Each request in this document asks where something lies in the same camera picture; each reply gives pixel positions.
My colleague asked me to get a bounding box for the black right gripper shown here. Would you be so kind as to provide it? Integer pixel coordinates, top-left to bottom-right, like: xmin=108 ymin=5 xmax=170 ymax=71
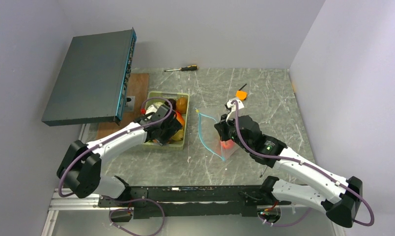
xmin=215 ymin=112 xmax=252 ymax=153

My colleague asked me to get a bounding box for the yellow lemon toy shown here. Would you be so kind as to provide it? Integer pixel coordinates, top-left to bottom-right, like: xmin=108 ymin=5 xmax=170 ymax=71
xmin=171 ymin=129 xmax=184 ymax=142

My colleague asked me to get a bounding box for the red tomato toy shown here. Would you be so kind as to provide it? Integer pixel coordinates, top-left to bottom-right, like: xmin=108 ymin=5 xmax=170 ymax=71
xmin=220 ymin=140 xmax=235 ymax=150

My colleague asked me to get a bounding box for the clear zip top bag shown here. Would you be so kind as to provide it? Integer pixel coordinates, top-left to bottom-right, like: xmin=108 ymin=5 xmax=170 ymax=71
xmin=195 ymin=108 xmax=238 ymax=161

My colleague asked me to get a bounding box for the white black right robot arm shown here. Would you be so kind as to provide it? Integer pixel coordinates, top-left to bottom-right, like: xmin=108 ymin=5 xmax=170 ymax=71
xmin=214 ymin=114 xmax=363 ymax=228

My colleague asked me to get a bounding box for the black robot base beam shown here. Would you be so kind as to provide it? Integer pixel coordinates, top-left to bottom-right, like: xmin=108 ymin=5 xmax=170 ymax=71
xmin=98 ymin=185 xmax=290 ymax=219

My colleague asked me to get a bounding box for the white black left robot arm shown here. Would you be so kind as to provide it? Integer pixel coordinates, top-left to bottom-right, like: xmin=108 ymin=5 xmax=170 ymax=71
xmin=56 ymin=104 xmax=183 ymax=207

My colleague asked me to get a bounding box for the green plastic food bin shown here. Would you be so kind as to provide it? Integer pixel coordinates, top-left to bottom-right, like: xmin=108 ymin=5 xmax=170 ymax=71
xmin=142 ymin=90 xmax=190 ymax=150

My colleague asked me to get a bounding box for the red orange mango toy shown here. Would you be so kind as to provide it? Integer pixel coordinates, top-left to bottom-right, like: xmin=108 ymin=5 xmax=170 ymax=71
xmin=175 ymin=111 xmax=185 ymax=129

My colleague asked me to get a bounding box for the dark purple fruit toy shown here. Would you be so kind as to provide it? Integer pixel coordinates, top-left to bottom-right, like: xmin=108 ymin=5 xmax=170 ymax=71
xmin=169 ymin=98 xmax=176 ymax=110

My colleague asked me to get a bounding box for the brown wooden board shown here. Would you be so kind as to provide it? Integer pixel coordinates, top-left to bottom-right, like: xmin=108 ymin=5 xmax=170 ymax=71
xmin=96 ymin=73 xmax=149 ymax=139

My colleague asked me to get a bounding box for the yellow black screwdriver far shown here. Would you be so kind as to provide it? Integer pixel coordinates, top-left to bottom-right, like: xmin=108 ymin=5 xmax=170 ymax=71
xmin=164 ymin=65 xmax=199 ymax=72

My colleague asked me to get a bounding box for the dark grey flat panel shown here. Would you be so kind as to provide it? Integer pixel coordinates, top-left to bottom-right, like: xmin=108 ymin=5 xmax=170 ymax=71
xmin=42 ymin=29 xmax=137 ymax=126

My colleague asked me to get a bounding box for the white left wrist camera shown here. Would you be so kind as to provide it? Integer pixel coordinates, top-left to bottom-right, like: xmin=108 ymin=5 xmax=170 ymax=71
xmin=141 ymin=105 xmax=158 ymax=119

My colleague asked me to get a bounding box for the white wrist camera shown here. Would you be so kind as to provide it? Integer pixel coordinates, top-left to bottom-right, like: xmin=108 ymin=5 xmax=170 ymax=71
xmin=141 ymin=105 xmax=158 ymax=119
xmin=226 ymin=97 xmax=245 ymax=121

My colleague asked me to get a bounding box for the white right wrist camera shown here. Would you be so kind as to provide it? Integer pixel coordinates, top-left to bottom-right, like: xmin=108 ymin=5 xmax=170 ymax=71
xmin=226 ymin=97 xmax=245 ymax=121

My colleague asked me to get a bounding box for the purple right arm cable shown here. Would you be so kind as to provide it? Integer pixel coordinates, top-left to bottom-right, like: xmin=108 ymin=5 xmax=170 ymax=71
xmin=229 ymin=99 xmax=375 ymax=228

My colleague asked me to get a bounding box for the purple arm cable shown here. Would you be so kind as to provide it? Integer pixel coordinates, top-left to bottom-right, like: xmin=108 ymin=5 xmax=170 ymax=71
xmin=57 ymin=97 xmax=174 ymax=236
xmin=229 ymin=99 xmax=375 ymax=228

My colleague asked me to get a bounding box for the small metal bracket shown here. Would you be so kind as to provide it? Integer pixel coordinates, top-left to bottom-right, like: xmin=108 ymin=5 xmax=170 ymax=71
xmin=124 ymin=96 xmax=135 ymax=112

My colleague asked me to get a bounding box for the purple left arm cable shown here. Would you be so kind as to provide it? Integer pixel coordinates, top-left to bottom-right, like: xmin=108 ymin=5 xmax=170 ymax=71
xmin=57 ymin=97 xmax=174 ymax=236

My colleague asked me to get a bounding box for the aluminium frame rail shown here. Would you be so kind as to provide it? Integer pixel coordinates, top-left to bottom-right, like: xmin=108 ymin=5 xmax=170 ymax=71
xmin=41 ymin=185 xmax=346 ymax=236

